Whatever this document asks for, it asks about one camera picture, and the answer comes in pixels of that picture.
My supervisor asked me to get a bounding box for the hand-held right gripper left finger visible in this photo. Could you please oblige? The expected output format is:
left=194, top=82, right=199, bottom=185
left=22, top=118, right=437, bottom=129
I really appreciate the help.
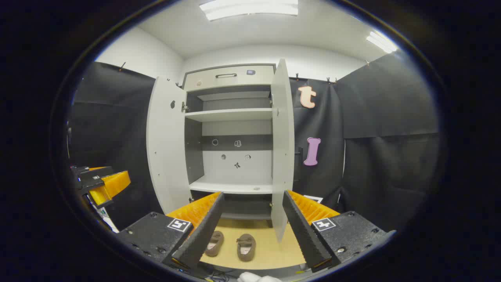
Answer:
left=117, top=191, right=225, bottom=271

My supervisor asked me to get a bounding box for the grey shoe cabinet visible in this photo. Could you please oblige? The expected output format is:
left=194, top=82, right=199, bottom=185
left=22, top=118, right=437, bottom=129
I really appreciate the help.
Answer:
left=146, top=59, right=295, bottom=243

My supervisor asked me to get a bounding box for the brown fuzzy shoe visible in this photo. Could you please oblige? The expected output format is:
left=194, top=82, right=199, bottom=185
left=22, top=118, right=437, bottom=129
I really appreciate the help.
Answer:
left=236, top=233, right=257, bottom=262
left=204, top=230, right=225, bottom=257

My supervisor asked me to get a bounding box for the black backdrop cloth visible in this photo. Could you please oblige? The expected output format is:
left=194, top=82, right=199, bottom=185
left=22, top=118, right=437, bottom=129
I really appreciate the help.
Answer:
left=68, top=51, right=441, bottom=231

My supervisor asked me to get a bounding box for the beige cabinet drawer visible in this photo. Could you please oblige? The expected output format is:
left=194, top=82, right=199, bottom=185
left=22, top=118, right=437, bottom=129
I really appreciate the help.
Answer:
left=183, top=65, right=276, bottom=92

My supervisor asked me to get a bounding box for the long ceiling light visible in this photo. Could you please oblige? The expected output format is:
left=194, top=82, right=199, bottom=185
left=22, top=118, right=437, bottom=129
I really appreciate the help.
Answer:
left=199, top=0, right=299, bottom=21

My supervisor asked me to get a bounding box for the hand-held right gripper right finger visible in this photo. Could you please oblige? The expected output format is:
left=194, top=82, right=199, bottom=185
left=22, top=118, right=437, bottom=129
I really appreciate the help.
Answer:
left=282, top=190, right=396, bottom=273

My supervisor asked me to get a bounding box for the small ceiling light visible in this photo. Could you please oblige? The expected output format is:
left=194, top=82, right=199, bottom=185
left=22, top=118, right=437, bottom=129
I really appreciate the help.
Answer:
left=367, top=31, right=399, bottom=54

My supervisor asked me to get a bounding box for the grey cabinet door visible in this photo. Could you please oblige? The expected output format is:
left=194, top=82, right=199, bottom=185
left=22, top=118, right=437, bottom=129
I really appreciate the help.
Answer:
left=270, top=59, right=295, bottom=243
left=146, top=76, right=192, bottom=215

